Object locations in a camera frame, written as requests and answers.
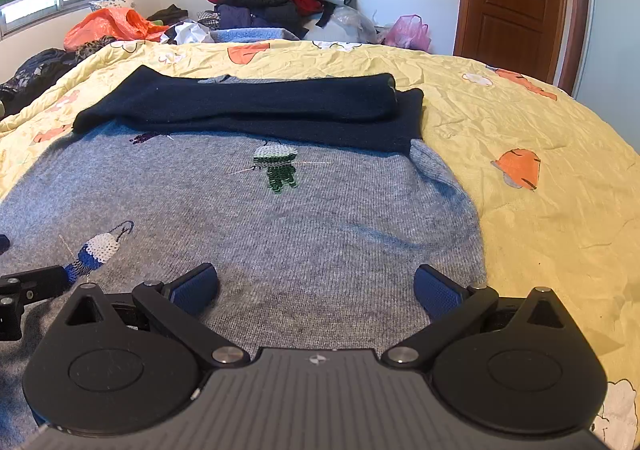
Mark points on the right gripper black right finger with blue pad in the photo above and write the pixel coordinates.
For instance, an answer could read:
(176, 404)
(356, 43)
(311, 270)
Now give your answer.
(454, 311)

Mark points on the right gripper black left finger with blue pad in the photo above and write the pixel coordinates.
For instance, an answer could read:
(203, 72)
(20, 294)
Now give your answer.
(172, 309)

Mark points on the grey navy knit sweater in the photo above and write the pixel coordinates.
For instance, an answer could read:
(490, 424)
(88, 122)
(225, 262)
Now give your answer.
(315, 200)

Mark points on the dark clothes beside bed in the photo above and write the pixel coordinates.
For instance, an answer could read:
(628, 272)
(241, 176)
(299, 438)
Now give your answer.
(42, 71)

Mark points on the yellow cartoon print bedsheet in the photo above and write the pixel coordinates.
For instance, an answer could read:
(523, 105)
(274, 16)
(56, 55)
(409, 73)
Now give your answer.
(556, 188)

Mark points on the white crumpled cloth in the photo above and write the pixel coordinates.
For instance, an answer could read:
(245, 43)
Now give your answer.
(187, 32)

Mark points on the pink plastic bag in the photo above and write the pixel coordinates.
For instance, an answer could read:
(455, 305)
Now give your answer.
(409, 32)

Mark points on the light blue folded towel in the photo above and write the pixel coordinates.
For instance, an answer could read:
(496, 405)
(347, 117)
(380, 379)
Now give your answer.
(251, 34)

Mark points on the orange plastic bag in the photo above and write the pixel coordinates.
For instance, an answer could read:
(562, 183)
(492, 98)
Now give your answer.
(123, 24)

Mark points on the black bag with green item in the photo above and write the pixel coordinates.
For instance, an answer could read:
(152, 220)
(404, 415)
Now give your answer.
(169, 16)

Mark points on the clear plastic bag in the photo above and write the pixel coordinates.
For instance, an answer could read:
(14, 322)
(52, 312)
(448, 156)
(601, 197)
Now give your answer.
(341, 24)

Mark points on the blue white patterned pillow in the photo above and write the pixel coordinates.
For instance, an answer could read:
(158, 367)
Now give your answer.
(111, 4)

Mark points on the brown wooden door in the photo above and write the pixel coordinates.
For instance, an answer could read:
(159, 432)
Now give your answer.
(544, 39)

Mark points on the window with metal frame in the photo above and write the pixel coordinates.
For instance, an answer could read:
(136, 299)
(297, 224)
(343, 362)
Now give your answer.
(21, 14)

